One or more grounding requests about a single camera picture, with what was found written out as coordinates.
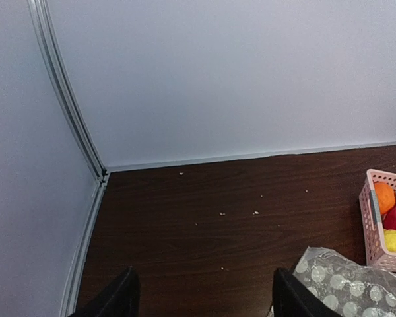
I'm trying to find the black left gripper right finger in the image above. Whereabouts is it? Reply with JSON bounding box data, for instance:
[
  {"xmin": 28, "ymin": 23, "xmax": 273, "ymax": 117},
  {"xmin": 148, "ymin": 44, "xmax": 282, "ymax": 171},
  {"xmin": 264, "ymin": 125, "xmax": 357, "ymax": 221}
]
[{"xmin": 272, "ymin": 268, "xmax": 341, "ymax": 317}]

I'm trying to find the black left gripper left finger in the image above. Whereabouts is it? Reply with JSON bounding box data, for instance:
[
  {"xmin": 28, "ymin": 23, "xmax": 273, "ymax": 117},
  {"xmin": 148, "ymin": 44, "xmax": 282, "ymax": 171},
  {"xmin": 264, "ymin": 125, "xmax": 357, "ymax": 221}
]
[{"xmin": 73, "ymin": 266, "xmax": 141, "ymax": 317}]

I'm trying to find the clear polka dot zip bag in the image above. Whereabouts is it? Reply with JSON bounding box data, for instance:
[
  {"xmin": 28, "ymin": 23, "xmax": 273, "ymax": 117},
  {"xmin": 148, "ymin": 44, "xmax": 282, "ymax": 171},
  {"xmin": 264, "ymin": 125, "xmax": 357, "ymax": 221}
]
[{"xmin": 293, "ymin": 247, "xmax": 396, "ymax": 316}]

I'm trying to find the pink perforated plastic basket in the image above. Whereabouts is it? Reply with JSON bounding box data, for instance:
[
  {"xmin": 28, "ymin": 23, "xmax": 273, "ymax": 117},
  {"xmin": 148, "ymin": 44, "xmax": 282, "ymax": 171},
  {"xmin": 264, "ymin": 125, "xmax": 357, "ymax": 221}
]
[{"xmin": 359, "ymin": 169, "xmax": 396, "ymax": 272}]

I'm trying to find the yellow toy lemon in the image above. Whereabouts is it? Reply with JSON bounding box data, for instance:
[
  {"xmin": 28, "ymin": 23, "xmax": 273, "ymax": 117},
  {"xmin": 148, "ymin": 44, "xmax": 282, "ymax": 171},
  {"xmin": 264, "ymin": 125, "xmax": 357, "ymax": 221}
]
[{"xmin": 383, "ymin": 229, "xmax": 396, "ymax": 253}]

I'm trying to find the orange toy fruit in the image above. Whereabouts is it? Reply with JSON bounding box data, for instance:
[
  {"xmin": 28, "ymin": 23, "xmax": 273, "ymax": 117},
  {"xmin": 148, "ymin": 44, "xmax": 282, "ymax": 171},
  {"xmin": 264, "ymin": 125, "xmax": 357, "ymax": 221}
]
[{"xmin": 374, "ymin": 182, "xmax": 395, "ymax": 215}]

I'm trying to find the left aluminium corner post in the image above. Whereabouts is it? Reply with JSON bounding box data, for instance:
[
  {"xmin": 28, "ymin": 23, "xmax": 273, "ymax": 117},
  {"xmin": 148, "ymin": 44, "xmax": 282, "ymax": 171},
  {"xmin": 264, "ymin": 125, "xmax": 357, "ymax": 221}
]
[{"xmin": 28, "ymin": 0, "xmax": 107, "ymax": 183}]

